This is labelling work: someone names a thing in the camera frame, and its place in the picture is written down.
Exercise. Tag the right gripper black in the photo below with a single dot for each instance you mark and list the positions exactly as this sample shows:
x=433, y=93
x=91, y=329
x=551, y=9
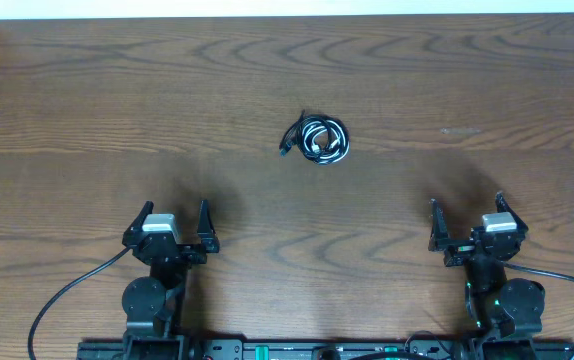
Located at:
x=460, y=249

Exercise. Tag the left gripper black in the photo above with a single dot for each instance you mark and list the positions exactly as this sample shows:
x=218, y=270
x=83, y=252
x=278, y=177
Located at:
x=208, y=240

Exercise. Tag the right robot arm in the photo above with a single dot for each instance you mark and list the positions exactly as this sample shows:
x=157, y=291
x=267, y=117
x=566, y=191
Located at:
x=507, y=312

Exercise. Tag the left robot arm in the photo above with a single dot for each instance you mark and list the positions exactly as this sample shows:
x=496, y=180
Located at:
x=153, y=303

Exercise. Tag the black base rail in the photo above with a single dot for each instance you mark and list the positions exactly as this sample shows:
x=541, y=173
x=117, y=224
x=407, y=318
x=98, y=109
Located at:
x=235, y=349

